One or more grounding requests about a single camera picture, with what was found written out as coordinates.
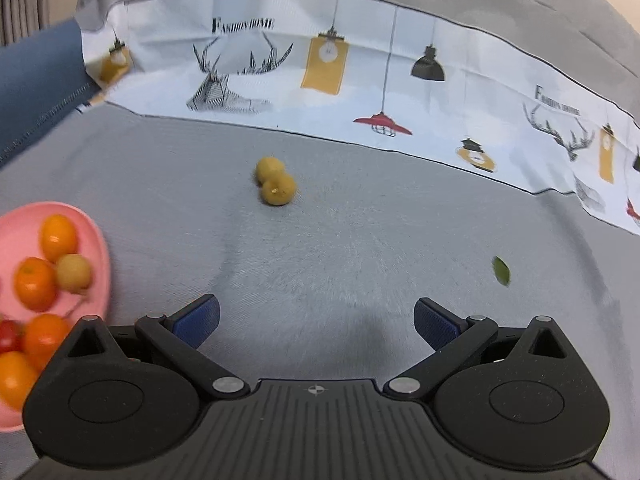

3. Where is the orange tangerine with stem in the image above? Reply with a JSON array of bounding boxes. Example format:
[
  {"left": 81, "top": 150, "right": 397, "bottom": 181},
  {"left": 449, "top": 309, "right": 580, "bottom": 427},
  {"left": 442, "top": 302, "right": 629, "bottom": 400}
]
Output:
[{"left": 23, "top": 313, "right": 72, "bottom": 372}]

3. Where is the pale yellow longan fruit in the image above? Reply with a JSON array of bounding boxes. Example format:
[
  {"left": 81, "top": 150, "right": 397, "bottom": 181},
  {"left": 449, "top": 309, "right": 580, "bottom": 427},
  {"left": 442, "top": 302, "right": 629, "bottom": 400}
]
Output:
[{"left": 55, "top": 254, "right": 93, "bottom": 294}]

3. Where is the oval orange kumquat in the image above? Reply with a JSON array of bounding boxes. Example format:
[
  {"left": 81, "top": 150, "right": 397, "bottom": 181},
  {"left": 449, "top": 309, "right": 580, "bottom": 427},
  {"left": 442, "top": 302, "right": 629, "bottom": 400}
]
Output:
[{"left": 0, "top": 351, "right": 39, "bottom": 411}]

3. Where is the dark red cherry tomato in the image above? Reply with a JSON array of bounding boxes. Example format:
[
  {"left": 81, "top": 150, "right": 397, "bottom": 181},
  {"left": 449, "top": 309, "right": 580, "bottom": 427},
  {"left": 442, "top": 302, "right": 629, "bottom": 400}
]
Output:
[{"left": 0, "top": 320, "right": 24, "bottom": 353}]

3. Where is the round orange tangerine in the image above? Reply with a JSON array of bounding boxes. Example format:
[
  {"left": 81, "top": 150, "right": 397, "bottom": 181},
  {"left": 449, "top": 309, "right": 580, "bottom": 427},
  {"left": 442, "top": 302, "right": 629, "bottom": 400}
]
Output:
[{"left": 13, "top": 257, "right": 58, "bottom": 313}]

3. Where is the small orange kumquat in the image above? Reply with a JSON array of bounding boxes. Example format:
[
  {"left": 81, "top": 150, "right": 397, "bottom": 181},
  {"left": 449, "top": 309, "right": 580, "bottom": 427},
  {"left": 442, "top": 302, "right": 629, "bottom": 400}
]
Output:
[{"left": 39, "top": 214, "right": 79, "bottom": 263}]

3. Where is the yellow-green longan fruit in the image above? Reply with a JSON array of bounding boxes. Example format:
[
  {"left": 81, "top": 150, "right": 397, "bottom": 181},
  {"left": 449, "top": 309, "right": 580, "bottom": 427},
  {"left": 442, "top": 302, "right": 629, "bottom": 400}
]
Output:
[
  {"left": 260, "top": 172, "right": 297, "bottom": 206},
  {"left": 255, "top": 156, "right": 285, "bottom": 184}
]

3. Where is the small green leaf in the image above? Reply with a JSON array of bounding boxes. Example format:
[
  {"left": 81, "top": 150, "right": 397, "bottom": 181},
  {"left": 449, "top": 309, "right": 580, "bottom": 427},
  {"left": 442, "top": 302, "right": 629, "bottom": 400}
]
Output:
[{"left": 491, "top": 256, "right": 511, "bottom": 287}]

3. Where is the pink round plate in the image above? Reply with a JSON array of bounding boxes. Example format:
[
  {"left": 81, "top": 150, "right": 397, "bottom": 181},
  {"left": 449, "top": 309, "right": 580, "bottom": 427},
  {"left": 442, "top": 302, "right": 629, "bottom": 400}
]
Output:
[{"left": 0, "top": 200, "right": 113, "bottom": 434}]

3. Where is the grey printed sofa cover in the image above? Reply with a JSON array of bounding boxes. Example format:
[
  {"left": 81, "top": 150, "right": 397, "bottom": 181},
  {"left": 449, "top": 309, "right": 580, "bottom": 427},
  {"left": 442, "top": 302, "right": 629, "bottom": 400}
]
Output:
[{"left": 1, "top": 0, "right": 639, "bottom": 479}]

